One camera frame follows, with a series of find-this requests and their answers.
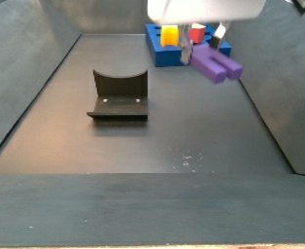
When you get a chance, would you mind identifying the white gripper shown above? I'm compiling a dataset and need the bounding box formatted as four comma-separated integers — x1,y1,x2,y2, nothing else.
147,0,266,64

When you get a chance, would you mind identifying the purple double-square block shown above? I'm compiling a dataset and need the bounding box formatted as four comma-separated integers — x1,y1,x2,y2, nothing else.
190,45,243,84

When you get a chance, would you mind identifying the blue shape sorter board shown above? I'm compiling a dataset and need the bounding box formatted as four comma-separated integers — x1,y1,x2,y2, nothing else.
145,23,231,67

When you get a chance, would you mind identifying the red pentagon block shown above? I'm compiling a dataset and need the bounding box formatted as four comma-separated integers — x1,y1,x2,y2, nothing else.
189,23,206,44

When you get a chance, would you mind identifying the yellow notched block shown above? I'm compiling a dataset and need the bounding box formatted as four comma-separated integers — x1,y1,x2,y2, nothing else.
161,25,178,47

